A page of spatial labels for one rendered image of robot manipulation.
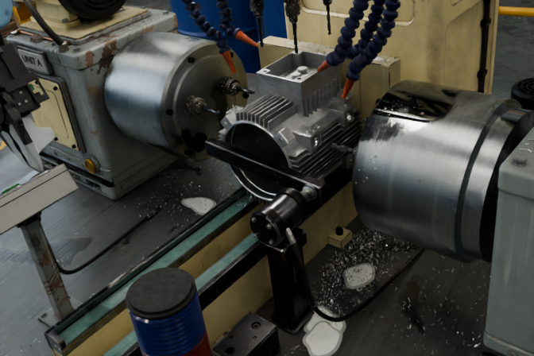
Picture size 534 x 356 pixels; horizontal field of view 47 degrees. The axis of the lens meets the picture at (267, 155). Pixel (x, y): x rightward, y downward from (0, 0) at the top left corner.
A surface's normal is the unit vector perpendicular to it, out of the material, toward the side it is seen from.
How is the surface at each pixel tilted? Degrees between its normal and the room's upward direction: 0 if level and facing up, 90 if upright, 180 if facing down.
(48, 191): 60
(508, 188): 90
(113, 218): 0
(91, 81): 90
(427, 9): 90
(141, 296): 0
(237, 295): 90
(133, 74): 47
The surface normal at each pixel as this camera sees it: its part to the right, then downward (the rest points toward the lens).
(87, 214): -0.11, -0.86
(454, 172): -0.58, -0.13
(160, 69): -0.49, -0.37
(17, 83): 0.61, -0.20
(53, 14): -0.65, 0.28
